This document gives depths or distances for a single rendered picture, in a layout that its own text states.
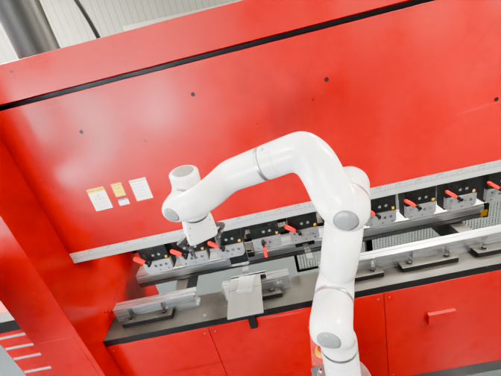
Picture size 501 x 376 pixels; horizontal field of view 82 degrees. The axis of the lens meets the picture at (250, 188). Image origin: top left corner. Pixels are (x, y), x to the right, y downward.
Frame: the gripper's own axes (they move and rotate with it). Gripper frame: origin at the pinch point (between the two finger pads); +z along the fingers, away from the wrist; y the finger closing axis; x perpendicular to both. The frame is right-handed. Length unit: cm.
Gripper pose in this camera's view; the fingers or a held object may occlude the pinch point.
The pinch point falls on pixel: (206, 248)
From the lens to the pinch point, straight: 103.9
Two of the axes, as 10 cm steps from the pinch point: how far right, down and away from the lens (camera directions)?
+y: -8.7, 3.6, -3.4
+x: 4.8, 4.4, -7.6
